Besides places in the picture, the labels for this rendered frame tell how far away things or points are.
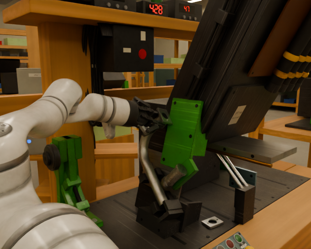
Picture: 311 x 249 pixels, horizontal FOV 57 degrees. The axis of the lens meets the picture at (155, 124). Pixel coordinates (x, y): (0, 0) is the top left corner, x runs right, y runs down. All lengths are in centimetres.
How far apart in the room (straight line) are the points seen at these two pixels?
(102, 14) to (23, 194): 63
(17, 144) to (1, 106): 62
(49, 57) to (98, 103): 30
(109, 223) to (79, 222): 68
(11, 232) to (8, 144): 15
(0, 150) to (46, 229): 16
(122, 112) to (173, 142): 20
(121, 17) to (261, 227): 77
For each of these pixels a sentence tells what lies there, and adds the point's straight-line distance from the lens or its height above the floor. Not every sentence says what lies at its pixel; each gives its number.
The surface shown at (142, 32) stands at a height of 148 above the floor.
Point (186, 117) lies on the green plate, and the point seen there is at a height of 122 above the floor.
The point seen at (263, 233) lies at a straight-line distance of 93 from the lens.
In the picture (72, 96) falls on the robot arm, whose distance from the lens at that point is 66.
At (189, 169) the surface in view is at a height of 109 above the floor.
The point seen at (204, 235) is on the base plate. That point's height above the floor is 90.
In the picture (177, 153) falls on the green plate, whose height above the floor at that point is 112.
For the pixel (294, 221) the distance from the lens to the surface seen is 103.
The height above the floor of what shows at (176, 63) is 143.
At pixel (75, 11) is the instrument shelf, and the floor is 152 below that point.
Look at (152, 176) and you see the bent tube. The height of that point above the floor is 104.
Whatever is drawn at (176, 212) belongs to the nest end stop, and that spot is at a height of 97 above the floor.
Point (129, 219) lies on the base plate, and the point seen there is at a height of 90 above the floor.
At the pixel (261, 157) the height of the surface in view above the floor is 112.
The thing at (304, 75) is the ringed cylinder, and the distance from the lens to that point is 105.
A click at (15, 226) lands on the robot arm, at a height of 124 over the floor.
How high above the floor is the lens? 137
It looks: 11 degrees down
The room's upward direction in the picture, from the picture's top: straight up
